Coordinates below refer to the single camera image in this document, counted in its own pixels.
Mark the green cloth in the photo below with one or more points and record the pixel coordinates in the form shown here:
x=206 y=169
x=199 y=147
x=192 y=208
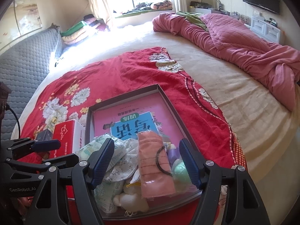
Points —
x=192 y=20

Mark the stack of folded blankets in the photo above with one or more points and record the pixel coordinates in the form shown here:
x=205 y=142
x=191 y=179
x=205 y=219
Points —
x=79 y=31

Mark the grey quilted headboard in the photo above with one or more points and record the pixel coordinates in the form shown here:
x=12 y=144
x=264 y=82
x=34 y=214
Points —
x=28 y=58

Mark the green egg-shaped sponge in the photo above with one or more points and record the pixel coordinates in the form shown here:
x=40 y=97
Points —
x=181 y=171

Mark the purple bottle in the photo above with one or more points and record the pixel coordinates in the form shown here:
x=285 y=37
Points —
x=173 y=154

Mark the black box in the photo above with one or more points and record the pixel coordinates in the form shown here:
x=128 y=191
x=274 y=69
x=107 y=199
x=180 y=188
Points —
x=44 y=137

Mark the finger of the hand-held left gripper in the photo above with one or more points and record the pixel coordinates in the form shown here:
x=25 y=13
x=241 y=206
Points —
x=46 y=144
x=68 y=160

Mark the red tissue pack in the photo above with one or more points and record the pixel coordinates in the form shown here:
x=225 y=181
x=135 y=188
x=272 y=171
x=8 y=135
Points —
x=68 y=133

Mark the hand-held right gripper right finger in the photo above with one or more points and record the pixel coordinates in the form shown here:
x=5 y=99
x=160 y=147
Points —
x=189 y=161

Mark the pink quilt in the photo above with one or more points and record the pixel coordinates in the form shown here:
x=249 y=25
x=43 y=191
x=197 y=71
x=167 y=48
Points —
x=234 y=42

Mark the red floral blanket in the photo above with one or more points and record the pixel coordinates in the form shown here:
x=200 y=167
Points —
x=117 y=70

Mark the white drawer cabinet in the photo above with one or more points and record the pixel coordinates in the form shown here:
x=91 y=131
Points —
x=267 y=29

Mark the yellow snack packet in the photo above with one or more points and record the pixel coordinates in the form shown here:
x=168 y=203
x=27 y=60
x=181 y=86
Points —
x=132 y=180

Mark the painted wall panels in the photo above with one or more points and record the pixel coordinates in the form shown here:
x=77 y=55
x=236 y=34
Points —
x=23 y=18

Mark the grey box tray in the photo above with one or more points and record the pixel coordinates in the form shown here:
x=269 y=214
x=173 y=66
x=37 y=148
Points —
x=173 y=107

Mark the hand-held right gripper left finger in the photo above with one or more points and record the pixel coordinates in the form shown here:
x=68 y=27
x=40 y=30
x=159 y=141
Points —
x=103 y=161

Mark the pink and blue book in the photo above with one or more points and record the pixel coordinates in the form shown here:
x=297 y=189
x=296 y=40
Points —
x=140 y=107

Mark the clothes on windowsill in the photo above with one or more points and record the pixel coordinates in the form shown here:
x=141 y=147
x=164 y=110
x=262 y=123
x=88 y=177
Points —
x=152 y=5

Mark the pink towel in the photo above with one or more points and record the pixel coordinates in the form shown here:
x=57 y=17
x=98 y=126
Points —
x=150 y=164

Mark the white plush toy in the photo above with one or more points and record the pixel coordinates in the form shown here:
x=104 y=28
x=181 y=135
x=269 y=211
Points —
x=133 y=199

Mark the small floral tissue pack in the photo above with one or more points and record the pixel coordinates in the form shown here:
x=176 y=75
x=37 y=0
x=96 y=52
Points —
x=107 y=196

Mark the large floral tissue pack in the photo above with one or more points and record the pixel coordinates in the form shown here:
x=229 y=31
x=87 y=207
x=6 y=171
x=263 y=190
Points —
x=91 y=150

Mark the white floral cloth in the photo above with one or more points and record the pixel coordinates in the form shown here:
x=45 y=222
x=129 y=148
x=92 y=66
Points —
x=124 y=164

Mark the cluttered dressing table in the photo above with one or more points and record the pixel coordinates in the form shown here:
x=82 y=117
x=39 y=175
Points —
x=234 y=14

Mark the bed with cream sheet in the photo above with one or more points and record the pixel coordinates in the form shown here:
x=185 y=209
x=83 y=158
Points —
x=234 y=93

